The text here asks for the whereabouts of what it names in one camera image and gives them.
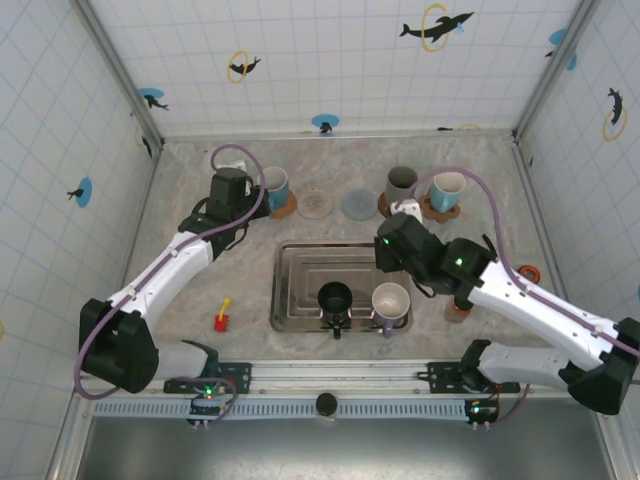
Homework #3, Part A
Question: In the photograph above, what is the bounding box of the aluminium side rail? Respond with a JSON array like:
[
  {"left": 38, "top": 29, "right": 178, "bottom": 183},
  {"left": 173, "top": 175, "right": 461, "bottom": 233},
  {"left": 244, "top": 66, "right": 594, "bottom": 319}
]
[
  {"left": 102, "top": 143, "right": 164, "bottom": 359},
  {"left": 512, "top": 139, "right": 586, "bottom": 357}
]

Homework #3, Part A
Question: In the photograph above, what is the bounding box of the aluminium mounting rail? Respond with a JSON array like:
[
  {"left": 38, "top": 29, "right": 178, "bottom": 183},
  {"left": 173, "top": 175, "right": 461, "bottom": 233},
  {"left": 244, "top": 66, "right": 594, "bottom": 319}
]
[{"left": 74, "top": 357, "right": 621, "bottom": 400}]

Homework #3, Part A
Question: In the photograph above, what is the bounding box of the green right controller board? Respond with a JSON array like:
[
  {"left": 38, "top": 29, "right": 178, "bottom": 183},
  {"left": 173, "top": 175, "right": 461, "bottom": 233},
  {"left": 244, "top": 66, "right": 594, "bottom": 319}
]
[{"left": 463, "top": 398, "right": 501, "bottom": 431}]

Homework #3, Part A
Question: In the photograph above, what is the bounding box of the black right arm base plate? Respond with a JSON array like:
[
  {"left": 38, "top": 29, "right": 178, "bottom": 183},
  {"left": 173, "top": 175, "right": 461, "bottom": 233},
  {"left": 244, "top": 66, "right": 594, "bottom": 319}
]
[{"left": 414, "top": 360, "right": 521, "bottom": 395}]

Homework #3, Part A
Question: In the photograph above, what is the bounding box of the large dolphin yellow ring sticker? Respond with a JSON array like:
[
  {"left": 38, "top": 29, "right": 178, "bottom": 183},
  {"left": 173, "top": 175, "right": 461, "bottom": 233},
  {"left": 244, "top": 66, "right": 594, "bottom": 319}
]
[{"left": 398, "top": 3, "right": 475, "bottom": 54}]

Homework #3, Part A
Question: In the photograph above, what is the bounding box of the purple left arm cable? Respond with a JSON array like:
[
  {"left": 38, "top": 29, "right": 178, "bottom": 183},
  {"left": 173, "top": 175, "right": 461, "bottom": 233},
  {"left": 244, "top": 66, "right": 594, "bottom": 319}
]
[{"left": 73, "top": 143, "right": 269, "bottom": 427}]

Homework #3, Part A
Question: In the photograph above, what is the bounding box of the spice jar with black lid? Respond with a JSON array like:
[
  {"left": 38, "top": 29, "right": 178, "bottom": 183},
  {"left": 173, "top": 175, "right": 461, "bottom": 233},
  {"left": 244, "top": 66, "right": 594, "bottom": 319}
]
[{"left": 444, "top": 298, "right": 472, "bottom": 324}]

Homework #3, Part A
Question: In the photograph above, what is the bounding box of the purple mug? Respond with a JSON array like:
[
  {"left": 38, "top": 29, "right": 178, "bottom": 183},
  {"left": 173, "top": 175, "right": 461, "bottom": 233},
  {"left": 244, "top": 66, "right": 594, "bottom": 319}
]
[{"left": 370, "top": 282, "right": 412, "bottom": 339}]

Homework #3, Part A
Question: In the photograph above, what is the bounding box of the light blue mug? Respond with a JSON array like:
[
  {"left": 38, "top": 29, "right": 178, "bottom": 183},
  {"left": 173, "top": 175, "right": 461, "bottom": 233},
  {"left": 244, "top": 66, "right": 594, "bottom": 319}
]
[{"left": 430, "top": 172, "right": 467, "bottom": 214}]

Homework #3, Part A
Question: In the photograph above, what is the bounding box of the green left controller board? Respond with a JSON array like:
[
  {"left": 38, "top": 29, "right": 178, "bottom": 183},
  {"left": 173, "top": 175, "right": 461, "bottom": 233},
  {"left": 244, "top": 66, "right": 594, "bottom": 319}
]
[{"left": 187, "top": 392, "right": 227, "bottom": 430}]

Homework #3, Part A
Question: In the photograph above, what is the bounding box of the shark blue oval sticker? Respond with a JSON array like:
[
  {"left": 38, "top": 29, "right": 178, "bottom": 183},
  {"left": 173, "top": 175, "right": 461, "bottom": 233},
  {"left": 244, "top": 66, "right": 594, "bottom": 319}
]
[{"left": 138, "top": 87, "right": 170, "bottom": 112}]

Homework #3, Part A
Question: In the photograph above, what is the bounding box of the aluminium frame post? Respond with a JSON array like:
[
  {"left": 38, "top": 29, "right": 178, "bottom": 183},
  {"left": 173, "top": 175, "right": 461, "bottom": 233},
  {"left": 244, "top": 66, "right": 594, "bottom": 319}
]
[
  {"left": 74, "top": 0, "right": 166, "bottom": 154},
  {"left": 514, "top": 0, "right": 601, "bottom": 144}
]

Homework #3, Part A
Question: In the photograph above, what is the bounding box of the red and yellow toy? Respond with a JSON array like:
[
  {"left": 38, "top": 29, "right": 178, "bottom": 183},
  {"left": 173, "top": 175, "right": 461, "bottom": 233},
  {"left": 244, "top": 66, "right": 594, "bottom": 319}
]
[{"left": 213, "top": 297, "right": 233, "bottom": 333}]

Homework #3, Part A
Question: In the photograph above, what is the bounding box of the upright dolphin yellow ring sticker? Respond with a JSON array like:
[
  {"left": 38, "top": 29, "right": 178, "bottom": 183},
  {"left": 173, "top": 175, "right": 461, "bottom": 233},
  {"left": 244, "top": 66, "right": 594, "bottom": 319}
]
[{"left": 602, "top": 87, "right": 630, "bottom": 142}]

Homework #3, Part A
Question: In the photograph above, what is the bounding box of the rectangular steel tray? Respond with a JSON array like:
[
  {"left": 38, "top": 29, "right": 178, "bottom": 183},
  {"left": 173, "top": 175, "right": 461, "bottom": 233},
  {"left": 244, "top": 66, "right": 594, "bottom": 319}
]
[{"left": 271, "top": 239, "right": 415, "bottom": 334}]

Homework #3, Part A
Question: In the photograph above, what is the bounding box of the grey metal panel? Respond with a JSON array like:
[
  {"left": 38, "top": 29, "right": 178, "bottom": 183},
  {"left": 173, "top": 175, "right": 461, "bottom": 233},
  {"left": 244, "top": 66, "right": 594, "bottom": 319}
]
[{"left": 79, "top": 417, "right": 616, "bottom": 480}]

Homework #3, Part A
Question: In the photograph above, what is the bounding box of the black mug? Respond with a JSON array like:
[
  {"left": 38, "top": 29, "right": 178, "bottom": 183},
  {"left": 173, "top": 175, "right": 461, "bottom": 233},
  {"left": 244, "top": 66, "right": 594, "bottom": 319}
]
[{"left": 317, "top": 282, "right": 354, "bottom": 340}]

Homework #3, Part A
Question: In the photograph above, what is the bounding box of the fish blue oval sticker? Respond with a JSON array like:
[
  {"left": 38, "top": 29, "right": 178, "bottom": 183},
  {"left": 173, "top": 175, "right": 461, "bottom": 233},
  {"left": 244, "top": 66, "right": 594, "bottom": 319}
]
[
  {"left": 66, "top": 177, "right": 94, "bottom": 208},
  {"left": 310, "top": 113, "right": 341, "bottom": 135}
]

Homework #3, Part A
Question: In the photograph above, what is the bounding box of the teal blue mug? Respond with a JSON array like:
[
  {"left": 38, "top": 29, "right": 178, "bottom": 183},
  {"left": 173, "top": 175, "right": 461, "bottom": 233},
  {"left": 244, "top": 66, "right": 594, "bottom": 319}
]
[{"left": 259, "top": 166, "right": 290, "bottom": 214}]

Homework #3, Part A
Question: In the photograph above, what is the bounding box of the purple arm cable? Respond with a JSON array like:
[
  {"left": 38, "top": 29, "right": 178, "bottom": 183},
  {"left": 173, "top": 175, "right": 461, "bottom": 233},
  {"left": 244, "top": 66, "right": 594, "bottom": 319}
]
[
  {"left": 393, "top": 166, "right": 640, "bottom": 427},
  {"left": 73, "top": 143, "right": 269, "bottom": 427}
]

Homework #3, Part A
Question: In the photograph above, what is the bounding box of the blue blob sticker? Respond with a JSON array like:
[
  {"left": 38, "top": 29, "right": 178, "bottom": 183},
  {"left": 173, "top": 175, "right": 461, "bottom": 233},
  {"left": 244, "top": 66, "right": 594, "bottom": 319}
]
[{"left": 544, "top": 27, "right": 579, "bottom": 71}]

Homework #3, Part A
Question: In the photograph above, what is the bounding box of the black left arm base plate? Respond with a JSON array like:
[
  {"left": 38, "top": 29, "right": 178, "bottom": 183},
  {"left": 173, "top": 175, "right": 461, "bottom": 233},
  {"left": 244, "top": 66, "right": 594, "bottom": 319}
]
[{"left": 163, "top": 360, "right": 253, "bottom": 396}]

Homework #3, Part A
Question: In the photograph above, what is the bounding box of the small dolphin yellow ring sticker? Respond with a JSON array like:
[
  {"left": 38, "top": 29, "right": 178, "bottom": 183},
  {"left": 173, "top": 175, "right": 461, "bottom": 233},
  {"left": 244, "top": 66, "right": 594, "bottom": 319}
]
[{"left": 227, "top": 49, "right": 263, "bottom": 84}]

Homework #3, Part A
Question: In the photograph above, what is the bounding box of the brown flower-shaped coaster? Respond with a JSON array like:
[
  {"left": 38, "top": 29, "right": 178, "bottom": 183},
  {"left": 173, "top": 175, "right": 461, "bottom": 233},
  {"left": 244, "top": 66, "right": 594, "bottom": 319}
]
[{"left": 417, "top": 192, "right": 461, "bottom": 222}]

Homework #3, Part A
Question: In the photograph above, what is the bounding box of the stainless steel cup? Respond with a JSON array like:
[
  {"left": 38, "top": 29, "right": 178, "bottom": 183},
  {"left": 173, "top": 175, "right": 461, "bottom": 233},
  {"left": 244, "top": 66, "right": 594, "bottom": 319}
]
[{"left": 384, "top": 166, "right": 419, "bottom": 204}]

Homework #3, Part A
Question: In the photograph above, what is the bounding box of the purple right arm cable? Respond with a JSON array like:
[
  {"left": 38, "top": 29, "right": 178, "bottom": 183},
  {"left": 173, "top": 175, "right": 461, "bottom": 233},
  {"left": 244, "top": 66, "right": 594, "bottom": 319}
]
[{"left": 393, "top": 166, "right": 640, "bottom": 427}]

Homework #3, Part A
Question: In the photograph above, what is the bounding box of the green controller board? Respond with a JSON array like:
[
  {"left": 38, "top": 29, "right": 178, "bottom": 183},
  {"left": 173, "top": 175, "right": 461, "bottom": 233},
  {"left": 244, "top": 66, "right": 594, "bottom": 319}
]
[
  {"left": 187, "top": 392, "right": 227, "bottom": 430},
  {"left": 463, "top": 398, "right": 501, "bottom": 431}
]

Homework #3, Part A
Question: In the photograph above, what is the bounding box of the round beige patterned coaster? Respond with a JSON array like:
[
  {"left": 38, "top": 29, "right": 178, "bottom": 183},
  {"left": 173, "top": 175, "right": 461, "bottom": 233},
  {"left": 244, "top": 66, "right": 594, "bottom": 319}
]
[{"left": 297, "top": 188, "right": 335, "bottom": 220}]

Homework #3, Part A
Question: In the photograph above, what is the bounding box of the round grey-blue coaster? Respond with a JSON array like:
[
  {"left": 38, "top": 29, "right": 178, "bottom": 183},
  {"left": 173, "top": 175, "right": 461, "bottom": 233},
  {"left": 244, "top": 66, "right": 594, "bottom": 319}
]
[{"left": 341, "top": 188, "right": 377, "bottom": 221}]

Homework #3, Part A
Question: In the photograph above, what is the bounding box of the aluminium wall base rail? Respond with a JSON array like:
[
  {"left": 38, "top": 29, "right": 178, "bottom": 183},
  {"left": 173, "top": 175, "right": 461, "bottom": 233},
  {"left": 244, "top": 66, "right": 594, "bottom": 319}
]
[{"left": 159, "top": 128, "right": 519, "bottom": 142}]

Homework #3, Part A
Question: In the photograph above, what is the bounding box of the white slotted cable duct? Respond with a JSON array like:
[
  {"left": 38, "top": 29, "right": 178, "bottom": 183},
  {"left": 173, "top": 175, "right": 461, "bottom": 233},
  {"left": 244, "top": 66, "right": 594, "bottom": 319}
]
[{"left": 92, "top": 398, "right": 501, "bottom": 420}]

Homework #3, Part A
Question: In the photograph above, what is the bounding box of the round cork coaster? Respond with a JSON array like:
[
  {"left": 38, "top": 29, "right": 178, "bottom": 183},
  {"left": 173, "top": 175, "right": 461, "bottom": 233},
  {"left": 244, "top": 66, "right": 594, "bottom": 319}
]
[{"left": 267, "top": 192, "right": 298, "bottom": 220}]

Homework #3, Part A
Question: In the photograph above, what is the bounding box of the round black knob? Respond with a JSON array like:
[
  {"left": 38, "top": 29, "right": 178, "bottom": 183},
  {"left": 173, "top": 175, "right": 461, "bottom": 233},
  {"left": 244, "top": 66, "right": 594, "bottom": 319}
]
[{"left": 314, "top": 392, "right": 340, "bottom": 417}]

